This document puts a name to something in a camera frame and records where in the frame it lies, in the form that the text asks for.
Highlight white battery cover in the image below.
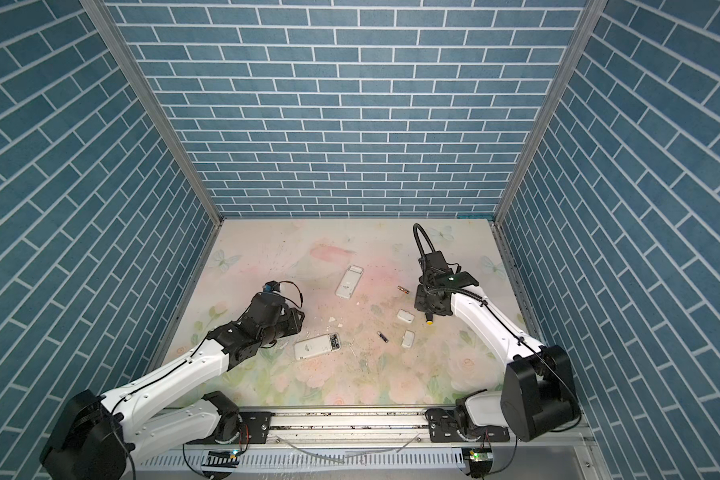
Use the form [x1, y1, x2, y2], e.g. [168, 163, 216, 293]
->
[397, 310, 415, 324]
[401, 330, 415, 349]

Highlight white remote control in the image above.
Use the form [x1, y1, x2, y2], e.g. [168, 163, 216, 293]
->
[294, 333, 341, 361]
[335, 265, 364, 299]

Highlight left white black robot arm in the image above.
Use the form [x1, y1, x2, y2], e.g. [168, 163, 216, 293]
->
[39, 282, 305, 479]

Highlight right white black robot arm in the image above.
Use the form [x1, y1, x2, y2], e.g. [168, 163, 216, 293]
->
[414, 251, 582, 442]

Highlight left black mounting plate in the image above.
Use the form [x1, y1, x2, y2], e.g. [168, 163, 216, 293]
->
[189, 411, 273, 447]

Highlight black mounting plate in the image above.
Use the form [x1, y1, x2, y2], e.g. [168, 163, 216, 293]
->
[189, 411, 273, 447]
[424, 407, 510, 443]

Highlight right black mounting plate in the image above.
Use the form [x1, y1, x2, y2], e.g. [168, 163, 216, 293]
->
[424, 407, 510, 443]

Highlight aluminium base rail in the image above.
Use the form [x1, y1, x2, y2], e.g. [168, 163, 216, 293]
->
[119, 407, 610, 479]

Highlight right aluminium corner post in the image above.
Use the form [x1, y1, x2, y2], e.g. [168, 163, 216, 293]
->
[494, 0, 607, 224]

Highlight aluminium corner post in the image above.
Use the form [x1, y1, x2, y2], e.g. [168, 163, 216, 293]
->
[494, 0, 607, 224]
[80, 0, 223, 227]

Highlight left aluminium corner post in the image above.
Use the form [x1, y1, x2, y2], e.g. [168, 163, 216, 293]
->
[80, 0, 223, 227]

